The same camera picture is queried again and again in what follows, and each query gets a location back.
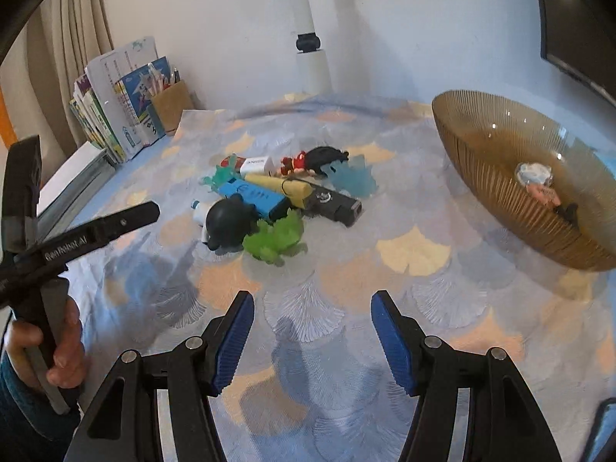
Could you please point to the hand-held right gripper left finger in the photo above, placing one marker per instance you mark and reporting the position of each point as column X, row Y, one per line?
column 236, row 341

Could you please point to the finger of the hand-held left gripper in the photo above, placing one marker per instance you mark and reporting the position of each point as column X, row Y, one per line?
column 125, row 221

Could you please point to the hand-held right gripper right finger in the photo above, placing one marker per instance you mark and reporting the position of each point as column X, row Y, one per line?
column 392, row 341

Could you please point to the black lighter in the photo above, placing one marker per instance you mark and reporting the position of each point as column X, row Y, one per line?
column 337, row 204

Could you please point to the amber ribbed glass bowl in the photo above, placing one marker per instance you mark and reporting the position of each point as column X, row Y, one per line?
column 481, row 154

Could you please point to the person's left forearm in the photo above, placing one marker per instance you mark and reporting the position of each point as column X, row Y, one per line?
column 19, row 418

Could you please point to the person's left hand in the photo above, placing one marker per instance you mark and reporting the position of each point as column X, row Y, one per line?
column 72, row 346

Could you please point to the white flat box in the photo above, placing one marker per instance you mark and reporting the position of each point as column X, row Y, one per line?
column 77, row 163

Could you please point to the small white bottle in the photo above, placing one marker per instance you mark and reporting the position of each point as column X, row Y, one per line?
column 199, row 209

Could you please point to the printed fan-pattern tablecloth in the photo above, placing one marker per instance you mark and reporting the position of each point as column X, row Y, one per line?
column 337, row 260

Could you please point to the black round toy figure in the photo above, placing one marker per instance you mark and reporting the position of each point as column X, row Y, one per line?
column 228, row 221

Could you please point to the green rubber toy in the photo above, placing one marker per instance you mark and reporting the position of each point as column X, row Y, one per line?
column 274, row 240

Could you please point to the teal translucent toy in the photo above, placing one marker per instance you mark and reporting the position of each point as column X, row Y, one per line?
column 224, row 175

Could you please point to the stack of books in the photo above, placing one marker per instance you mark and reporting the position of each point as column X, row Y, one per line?
column 110, row 106

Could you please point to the cardboard pen holder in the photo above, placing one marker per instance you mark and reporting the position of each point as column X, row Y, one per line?
column 173, row 106

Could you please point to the blue lighter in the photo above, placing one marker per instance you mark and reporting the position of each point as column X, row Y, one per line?
column 255, row 197

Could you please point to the orange trim strip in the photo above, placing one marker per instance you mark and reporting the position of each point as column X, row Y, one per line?
column 6, row 120

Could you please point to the white small box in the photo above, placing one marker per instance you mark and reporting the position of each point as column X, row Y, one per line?
column 255, row 164

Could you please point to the bunch of pens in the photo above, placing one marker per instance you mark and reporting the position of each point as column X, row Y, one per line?
column 168, row 79

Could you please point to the light blue translucent toy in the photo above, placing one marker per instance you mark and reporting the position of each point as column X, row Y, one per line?
column 353, row 178

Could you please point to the red small figurine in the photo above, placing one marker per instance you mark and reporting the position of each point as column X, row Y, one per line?
column 293, row 162

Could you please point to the beige curtain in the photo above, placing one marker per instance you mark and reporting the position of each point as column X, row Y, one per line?
column 72, row 33

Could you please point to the black mouse toy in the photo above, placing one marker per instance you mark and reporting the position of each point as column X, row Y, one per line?
column 322, row 156

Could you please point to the white-haired pink figurine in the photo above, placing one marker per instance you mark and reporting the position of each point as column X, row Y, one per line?
column 534, row 175

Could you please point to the blue flat object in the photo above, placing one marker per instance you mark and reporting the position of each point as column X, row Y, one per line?
column 606, row 433

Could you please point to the white lamp pole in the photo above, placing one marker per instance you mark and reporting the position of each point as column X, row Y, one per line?
column 313, row 67

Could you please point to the black pole clamp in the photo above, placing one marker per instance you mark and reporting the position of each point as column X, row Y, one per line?
column 307, row 42

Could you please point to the black monitor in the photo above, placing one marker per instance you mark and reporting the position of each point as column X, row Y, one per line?
column 577, row 9

